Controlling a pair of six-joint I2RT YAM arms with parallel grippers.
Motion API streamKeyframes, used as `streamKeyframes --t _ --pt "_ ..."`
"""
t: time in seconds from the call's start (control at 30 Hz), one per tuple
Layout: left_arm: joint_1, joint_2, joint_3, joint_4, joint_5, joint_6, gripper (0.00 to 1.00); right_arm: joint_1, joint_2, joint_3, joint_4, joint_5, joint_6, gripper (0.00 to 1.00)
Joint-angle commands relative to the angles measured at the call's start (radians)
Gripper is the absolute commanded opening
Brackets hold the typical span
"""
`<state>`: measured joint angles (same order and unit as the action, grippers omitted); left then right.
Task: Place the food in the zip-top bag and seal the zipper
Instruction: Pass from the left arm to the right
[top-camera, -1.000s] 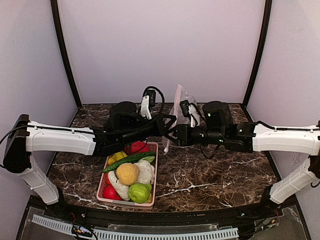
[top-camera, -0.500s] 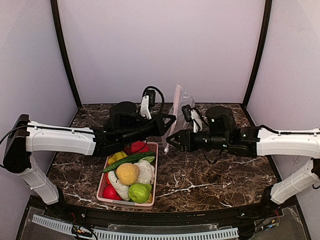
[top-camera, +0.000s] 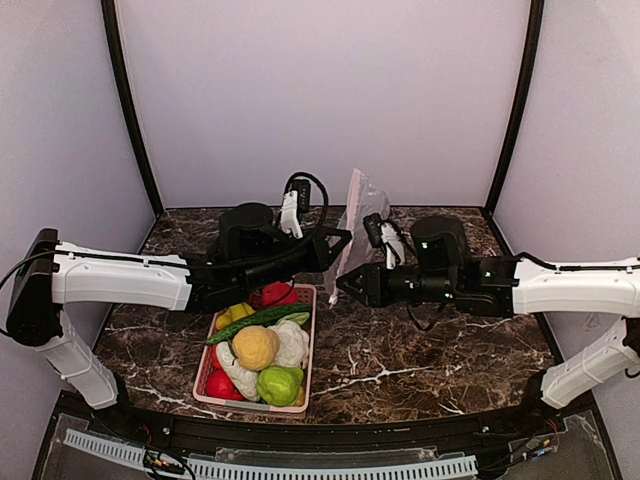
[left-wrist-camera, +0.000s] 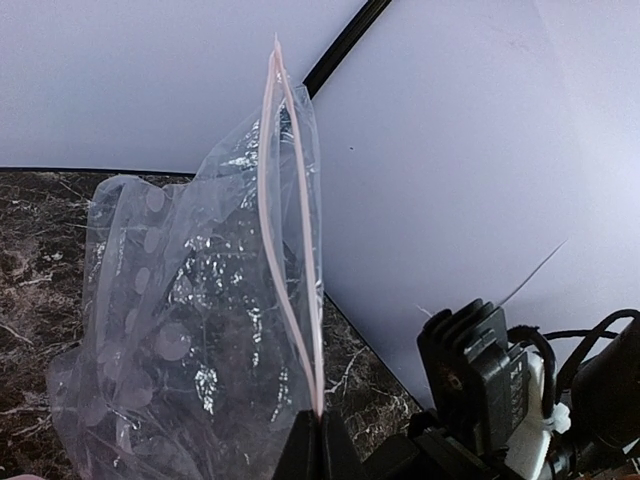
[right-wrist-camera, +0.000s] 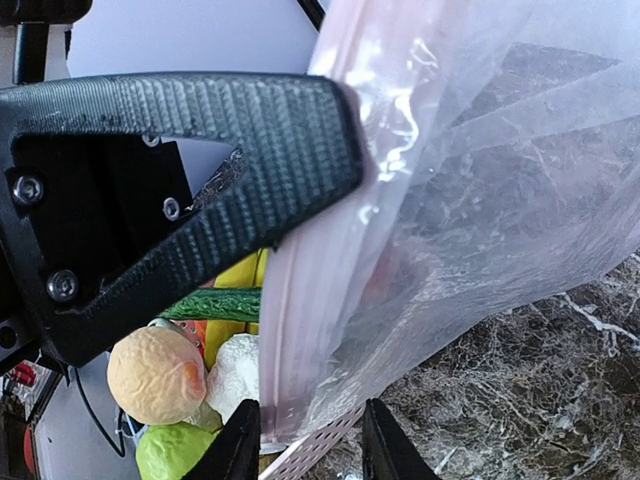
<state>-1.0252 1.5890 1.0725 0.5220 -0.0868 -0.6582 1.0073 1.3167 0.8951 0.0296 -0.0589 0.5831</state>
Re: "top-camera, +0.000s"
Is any clear dotted zip top bag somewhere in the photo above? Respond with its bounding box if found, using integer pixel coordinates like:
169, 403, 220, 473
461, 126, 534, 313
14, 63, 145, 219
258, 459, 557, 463
324, 168, 391, 309

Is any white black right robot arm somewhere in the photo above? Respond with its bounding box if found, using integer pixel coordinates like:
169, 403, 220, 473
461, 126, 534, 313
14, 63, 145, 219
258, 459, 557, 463
336, 216, 639, 410

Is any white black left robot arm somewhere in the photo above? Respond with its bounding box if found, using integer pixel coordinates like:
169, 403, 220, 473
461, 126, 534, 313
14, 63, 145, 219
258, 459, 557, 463
1, 203, 352, 410

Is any pink plastic basket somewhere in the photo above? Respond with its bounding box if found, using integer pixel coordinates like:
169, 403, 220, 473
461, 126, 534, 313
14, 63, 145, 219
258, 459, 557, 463
193, 284, 317, 414

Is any red toy apple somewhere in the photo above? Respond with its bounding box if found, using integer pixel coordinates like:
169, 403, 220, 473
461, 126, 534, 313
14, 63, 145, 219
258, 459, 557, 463
260, 282, 299, 308

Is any green toy leaf vegetable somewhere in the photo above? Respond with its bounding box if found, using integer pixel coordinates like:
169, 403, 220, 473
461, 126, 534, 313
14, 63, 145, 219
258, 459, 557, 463
275, 312, 311, 327

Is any white toy cauliflower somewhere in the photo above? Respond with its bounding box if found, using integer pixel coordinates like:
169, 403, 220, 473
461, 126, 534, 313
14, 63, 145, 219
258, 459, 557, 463
270, 322, 310, 370

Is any green toy cucumber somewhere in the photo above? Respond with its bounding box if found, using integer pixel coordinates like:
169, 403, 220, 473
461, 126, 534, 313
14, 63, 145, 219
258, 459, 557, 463
205, 303, 313, 346

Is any yellow toy pepper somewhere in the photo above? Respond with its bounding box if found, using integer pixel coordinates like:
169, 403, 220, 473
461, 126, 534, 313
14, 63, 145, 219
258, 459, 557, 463
215, 302, 255, 331

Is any yellow toy cauliflower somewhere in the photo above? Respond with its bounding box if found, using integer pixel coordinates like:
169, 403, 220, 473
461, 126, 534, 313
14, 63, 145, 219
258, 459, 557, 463
232, 326, 280, 371

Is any red toy tomato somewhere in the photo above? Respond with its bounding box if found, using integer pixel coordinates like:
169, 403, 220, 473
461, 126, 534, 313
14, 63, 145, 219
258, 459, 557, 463
205, 369, 244, 401

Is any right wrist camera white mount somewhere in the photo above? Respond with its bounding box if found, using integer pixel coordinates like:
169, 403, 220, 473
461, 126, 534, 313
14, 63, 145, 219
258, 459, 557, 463
363, 213, 415, 270

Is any black front table rail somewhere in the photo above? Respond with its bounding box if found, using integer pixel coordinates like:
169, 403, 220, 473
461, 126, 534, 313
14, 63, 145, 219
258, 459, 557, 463
59, 393, 566, 470

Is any white slotted cable duct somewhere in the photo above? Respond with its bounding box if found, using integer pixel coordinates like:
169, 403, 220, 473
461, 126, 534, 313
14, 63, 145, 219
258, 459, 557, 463
63, 429, 478, 479

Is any black right frame post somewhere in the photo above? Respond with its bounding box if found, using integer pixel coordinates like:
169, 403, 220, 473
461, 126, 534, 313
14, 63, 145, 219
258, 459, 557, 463
484, 0, 545, 217

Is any black frame post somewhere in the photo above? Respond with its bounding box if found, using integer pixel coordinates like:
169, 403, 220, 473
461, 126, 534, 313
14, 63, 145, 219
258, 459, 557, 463
100, 0, 165, 218
484, 0, 545, 217

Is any black left frame post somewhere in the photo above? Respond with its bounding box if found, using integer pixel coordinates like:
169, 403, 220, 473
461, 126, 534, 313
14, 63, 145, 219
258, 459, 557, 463
100, 0, 165, 218

